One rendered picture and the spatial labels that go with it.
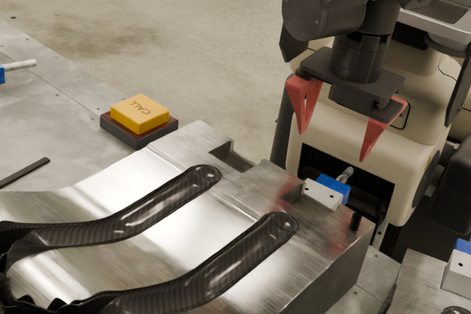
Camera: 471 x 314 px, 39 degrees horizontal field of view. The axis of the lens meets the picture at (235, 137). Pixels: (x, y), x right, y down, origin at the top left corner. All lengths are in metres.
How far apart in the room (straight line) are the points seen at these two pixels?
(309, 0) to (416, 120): 0.45
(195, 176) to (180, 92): 1.93
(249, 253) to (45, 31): 2.51
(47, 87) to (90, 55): 1.85
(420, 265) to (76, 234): 0.36
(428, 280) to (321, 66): 0.25
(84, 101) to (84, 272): 0.49
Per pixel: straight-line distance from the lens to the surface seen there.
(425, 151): 1.05
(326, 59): 0.74
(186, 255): 0.65
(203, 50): 3.03
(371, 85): 0.71
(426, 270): 0.75
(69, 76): 1.09
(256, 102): 2.68
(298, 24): 0.64
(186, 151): 0.78
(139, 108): 0.95
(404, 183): 1.05
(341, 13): 0.63
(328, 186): 0.85
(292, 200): 0.76
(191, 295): 0.62
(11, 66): 1.06
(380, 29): 0.69
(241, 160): 0.80
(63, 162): 0.90
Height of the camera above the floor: 1.33
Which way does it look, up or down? 33 degrees down
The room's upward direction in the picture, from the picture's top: 9 degrees clockwise
